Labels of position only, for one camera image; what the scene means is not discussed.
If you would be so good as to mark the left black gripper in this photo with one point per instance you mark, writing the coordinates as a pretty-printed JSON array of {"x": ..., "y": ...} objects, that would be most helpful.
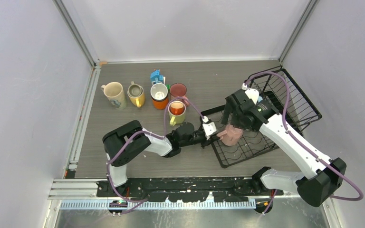
[{"x": 206, "y": 142}]

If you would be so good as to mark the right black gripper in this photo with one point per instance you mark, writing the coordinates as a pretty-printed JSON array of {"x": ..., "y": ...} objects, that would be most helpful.
[{"x": 225, "y": 116}]

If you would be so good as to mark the light pink mug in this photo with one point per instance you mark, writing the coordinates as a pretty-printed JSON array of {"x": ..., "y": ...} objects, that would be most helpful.
[{"x": 230, "y": 135}]

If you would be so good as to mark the lime green mug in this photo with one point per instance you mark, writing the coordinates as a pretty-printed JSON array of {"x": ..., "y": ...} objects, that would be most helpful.
[{"x": 176, "y": 119}]

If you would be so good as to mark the small orange cup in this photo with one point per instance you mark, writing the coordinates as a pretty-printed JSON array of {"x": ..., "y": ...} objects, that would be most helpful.
[{"x": 177, "y": 108}]

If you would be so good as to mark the orange mug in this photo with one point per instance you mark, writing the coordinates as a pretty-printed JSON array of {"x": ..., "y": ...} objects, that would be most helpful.
[{"x": 160, "y": 104}]

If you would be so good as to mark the yellow mug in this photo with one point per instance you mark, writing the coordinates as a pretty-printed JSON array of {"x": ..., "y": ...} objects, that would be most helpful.
[{"x": 138, "y": 100}]

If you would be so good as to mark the cream patterned mug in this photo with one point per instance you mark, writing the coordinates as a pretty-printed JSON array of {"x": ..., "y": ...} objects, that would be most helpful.
[{"x": 115, "y": 94}]

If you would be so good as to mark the small beige cup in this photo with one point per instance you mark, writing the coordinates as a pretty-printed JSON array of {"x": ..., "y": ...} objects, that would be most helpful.
[{"x": 134, "y": 90}]

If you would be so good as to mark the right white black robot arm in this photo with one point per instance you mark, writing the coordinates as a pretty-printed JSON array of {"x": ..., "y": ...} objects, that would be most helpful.
[{"x": 319, "y": 176}]

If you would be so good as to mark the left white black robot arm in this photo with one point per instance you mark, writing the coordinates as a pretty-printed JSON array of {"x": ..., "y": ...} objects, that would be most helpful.
[{"x": 126, "y": 142}]

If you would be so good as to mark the blue white toy house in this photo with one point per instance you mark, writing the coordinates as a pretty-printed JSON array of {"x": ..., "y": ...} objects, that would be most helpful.
[{"x": 156, "y": 77}]

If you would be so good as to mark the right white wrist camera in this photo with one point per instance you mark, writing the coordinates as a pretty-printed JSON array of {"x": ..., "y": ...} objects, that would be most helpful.
[{"x": 251, "y": 93}]

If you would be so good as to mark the black wire dish rack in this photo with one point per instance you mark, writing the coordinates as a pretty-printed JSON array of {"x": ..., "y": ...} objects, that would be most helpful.
[{"x": 301, "y": 112}]

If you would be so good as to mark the aluminium rail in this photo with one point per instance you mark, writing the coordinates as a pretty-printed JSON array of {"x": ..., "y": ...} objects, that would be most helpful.
[{"x": 81, "y": 194}]

